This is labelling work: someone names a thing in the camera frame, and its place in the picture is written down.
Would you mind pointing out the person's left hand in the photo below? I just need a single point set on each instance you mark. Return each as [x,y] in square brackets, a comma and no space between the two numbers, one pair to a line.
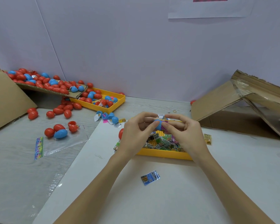
[133,135]

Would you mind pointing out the person's right hand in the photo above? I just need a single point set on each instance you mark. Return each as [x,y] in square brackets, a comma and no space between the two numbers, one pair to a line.
[189,135]

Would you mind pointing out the yellow label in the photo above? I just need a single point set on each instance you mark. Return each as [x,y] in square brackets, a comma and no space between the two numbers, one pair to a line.
[207,139]

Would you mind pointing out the single blue plastic egg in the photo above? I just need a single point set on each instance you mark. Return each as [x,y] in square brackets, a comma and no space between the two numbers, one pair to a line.
[160,124]

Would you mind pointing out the blue packet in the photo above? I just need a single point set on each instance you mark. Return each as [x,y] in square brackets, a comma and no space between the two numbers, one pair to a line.
[150,177]

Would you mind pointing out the pile of plastic eggs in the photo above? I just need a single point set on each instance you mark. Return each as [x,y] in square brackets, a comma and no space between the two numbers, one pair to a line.
[60,84]

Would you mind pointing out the person's right forearm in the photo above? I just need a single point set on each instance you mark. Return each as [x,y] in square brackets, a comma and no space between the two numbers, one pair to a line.
[235,191]

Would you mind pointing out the person's left forearm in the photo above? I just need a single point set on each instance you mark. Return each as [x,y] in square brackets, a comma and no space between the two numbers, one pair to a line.
[88,193]

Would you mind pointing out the yellow plastic tray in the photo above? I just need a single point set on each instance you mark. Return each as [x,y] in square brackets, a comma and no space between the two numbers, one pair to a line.
[158,154]

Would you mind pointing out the yellow tray under eggs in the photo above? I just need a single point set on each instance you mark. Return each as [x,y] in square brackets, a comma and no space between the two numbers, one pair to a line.
[116,100]

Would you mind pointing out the torn flattened cardboard box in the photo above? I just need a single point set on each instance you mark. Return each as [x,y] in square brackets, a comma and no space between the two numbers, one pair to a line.
[212,100]

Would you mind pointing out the clear bag with coloured label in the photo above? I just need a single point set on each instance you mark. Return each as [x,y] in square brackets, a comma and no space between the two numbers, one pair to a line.
[60,143]

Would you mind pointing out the brown cardboard sheet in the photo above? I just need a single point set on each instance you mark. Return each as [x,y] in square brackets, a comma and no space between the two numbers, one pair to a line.
[42,88]

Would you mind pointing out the white paper sign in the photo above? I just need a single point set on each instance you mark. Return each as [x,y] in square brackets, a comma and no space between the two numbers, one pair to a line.
[210,7]

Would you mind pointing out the tall brown cardboard box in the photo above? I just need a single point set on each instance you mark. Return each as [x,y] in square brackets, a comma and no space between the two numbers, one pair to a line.
[4,102]

